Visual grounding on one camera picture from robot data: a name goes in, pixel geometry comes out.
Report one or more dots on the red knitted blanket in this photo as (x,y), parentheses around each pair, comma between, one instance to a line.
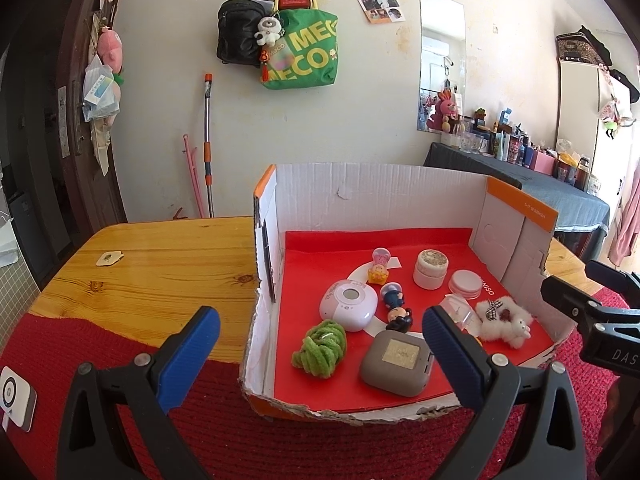
(275,440)

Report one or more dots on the pink storage box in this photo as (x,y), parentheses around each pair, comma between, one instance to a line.
(542,162)

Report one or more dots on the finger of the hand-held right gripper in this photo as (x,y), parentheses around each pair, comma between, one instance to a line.
(570,297)
(612,275)

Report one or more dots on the orange photo card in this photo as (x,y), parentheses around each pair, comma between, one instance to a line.
(385,16)

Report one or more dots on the small hanging plush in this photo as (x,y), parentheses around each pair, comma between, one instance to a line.
(612,120)

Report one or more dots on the red hanging charm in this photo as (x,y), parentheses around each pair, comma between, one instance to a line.
(264,60)

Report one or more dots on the metal door lock plate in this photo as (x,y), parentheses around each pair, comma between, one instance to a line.
(62,120)

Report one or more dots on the pink pig plush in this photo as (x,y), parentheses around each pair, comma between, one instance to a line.
(110,47)

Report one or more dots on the white wardrobe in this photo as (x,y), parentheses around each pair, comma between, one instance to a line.
(575,110)

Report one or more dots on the blue doll with white cap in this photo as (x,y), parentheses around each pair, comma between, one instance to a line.
(392,296)

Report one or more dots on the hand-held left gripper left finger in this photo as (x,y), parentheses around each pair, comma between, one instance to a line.
(190,355)

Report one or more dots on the white bear plush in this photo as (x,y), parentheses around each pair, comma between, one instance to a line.
(266,30)

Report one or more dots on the pink rabbit plush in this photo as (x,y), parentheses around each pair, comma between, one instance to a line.
(442,110)

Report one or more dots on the pink round stamp toy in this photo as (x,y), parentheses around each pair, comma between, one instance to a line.
(381,256)

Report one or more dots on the pink round device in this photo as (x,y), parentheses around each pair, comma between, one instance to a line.
(345,310)

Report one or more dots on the dark patterned bag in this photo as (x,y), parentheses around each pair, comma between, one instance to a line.
(580,45)

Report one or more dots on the pink plush toy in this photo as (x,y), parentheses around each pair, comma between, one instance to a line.
(117,107)

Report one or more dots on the black hanging cloth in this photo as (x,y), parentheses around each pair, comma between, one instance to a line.
(625,85)

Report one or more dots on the white square device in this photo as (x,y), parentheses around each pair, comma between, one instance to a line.
(17,395)

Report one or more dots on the small beige tag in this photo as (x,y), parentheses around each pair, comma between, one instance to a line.
(110,258)

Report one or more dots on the clear plastic box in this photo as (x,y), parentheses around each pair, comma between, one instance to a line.
(457,310)

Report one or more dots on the white round container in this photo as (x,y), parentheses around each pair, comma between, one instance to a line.
(464,282)

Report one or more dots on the green chenille scrunchie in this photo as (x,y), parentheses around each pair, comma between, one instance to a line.
(320,347)

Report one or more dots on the pink hanging cloth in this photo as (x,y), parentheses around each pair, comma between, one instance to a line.
(625,230)

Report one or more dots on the orange cardboard box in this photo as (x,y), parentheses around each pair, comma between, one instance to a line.
(380,195)

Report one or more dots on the grey square case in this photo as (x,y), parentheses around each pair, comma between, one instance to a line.
(390,365)

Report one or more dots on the black figurine doll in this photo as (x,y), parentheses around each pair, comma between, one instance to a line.
(400,319)

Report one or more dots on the dark wooden door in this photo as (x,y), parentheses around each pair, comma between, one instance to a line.
(85,200)

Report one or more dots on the clear plastic bag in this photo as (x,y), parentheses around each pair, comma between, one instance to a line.
(100,92)

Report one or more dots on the clear glass mug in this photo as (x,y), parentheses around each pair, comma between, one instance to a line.
(472,143)

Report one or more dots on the beige cloth bag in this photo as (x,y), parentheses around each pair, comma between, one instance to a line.
(100,145)

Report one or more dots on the black bag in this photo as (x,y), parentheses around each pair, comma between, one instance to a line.
(240,30)

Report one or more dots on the row of bottles and jars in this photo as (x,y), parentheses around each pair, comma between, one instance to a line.
(515,147)

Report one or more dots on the small yellow pink figurine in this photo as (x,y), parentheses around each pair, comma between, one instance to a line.
(378,275)

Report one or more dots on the green tote bag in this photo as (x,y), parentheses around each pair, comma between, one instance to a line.
(305,55)

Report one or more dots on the wall mirror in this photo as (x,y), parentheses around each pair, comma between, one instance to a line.
(440,20)

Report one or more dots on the pink plastic stick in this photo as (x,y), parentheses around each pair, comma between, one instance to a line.
(192,180)

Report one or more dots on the white round jar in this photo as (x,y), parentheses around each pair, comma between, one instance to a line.
(430,272)

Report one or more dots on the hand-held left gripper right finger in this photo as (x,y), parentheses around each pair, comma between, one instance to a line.
(452,355)

